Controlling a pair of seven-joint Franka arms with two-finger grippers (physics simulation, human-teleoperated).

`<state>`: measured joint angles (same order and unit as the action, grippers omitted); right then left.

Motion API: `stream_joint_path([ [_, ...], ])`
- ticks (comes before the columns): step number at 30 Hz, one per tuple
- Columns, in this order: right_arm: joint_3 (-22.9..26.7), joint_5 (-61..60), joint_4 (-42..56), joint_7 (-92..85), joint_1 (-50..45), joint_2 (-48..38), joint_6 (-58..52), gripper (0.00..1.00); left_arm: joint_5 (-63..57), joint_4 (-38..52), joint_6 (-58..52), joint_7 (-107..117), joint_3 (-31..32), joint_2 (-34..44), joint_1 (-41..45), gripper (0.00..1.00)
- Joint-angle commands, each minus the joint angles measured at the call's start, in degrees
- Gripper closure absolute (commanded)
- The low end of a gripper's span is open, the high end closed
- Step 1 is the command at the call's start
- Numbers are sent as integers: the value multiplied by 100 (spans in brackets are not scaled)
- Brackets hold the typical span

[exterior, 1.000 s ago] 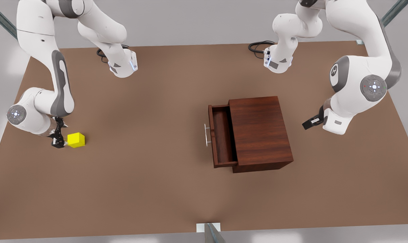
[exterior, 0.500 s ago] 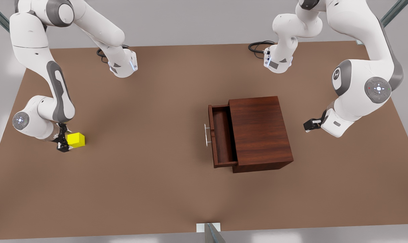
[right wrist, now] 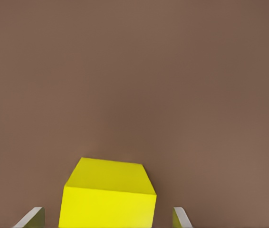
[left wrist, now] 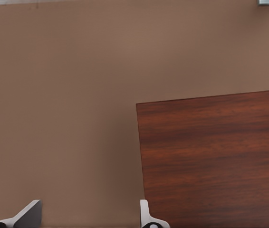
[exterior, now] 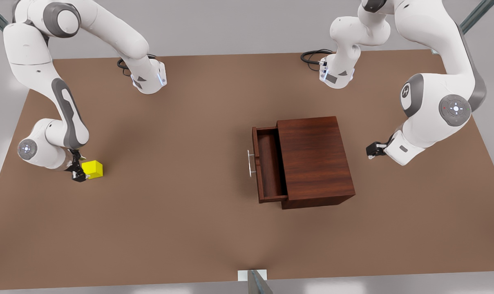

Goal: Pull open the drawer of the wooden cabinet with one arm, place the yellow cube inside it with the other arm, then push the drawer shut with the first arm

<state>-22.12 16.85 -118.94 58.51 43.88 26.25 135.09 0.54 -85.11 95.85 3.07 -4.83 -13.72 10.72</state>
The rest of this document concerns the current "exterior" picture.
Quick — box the yellow cube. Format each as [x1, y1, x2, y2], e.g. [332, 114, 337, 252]
[82, 160, 104, 180]

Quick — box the dark wooden cabinet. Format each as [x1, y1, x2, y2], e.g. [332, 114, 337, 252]
[276, 116, 356, 210]

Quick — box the wooden drawer with metal handle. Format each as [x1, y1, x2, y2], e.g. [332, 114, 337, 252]
[247, 126, 289, 204]

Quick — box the black cable loop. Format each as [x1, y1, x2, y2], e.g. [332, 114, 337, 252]
[300, 49, 334, 72]
[116, 54, 158, 77]

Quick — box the silver frame post with foot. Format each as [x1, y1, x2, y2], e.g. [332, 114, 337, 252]
[237, 269, 274, 294]

